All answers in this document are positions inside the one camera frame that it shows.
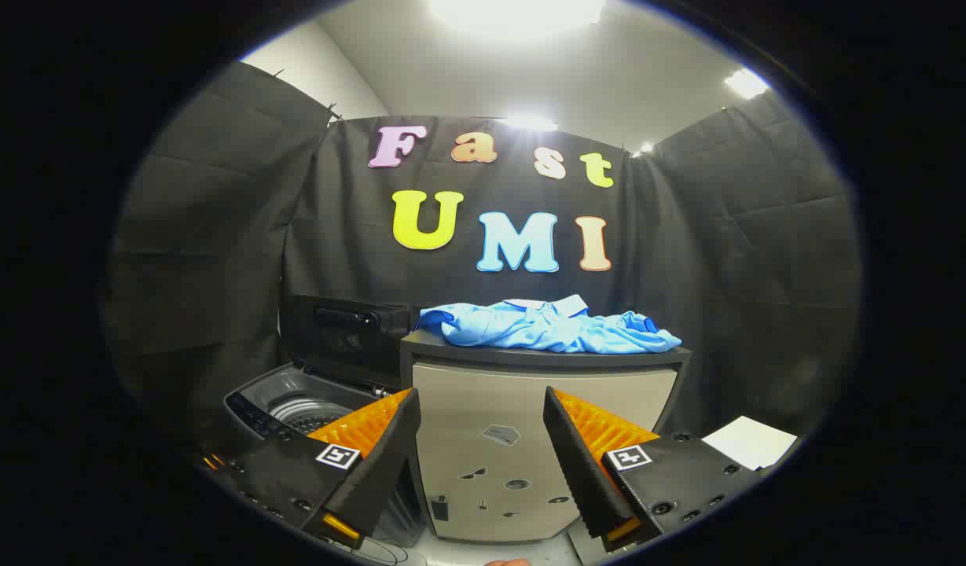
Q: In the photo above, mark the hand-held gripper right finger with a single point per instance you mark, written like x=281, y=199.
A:
x=581, y=464

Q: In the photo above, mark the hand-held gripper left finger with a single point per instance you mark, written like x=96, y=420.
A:
x=384, y=456

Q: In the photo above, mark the grey top-load washing machine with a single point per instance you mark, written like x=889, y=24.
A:
x=294, y=393

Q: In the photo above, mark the dark washing machine lid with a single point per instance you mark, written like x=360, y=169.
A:
x=349, y=346

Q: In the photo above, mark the light blue polo shirt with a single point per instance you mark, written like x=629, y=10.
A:
x=530, y=326

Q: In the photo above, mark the beige cabinet with dark top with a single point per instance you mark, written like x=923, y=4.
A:
x=482, y=409

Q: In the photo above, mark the white paper sheet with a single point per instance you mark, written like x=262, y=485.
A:
x=750, y=442

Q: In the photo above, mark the black backdrop cloth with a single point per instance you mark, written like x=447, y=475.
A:
x=333, y=236

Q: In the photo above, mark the small ceiling light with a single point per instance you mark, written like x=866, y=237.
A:
x=528, y=123
x=644, y=148
x=746, y=82

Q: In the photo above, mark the large ceiling light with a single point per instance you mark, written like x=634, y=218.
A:
x=518, y=12

